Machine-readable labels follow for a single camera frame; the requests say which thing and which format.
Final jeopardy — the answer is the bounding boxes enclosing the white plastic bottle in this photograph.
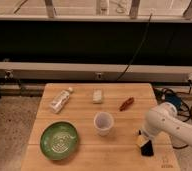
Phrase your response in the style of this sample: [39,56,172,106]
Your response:
[49,87,73,113]

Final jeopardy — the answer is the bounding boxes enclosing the brown sausage toy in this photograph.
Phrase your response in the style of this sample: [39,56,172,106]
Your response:
[119,97,134,111]

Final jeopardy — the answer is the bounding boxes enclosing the black hanging cable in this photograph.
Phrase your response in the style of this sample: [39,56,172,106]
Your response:
[115,13,154,82]

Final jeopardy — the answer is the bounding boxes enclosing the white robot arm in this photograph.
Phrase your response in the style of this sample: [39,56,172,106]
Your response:
[136,102,192,149]

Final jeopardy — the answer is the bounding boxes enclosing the white sponge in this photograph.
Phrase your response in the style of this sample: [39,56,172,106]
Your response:
[93,89,103,104]

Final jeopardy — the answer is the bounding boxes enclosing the green ceramic plate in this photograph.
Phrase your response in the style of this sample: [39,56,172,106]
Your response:
[40,121,79,160]

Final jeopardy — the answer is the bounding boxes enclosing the black floor cables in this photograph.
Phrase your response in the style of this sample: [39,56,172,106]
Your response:
[154,87,192,150]

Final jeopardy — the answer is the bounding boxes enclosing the wall power outlet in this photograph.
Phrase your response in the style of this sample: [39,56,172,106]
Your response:
[96,72,103,80]

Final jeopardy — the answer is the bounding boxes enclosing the blue power adapter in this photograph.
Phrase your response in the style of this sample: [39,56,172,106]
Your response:
[165,94,181,106]

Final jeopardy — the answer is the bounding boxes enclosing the white plastic cup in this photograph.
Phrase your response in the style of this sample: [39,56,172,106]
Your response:
[93,112,114,136]

